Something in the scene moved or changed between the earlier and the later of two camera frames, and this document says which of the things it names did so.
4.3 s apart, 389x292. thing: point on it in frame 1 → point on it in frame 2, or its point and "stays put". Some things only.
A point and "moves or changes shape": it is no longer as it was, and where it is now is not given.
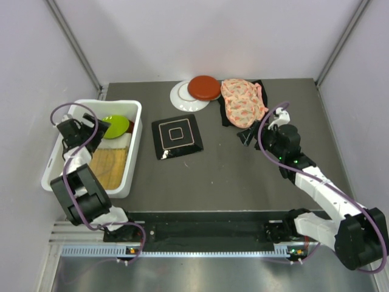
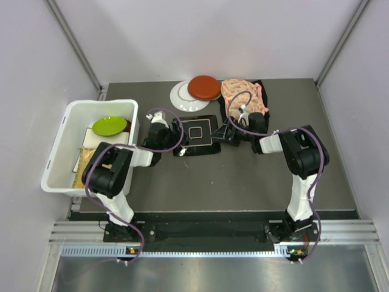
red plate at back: x=203 y=87 stays put
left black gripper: x=103 y=127 → x=177 y=138
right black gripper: x=246 y=136 → x=221 y=134
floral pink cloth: x=244 y=103 stays put
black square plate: x=176 y=136 moves or changes shape
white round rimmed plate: x=181 y=98 stays put
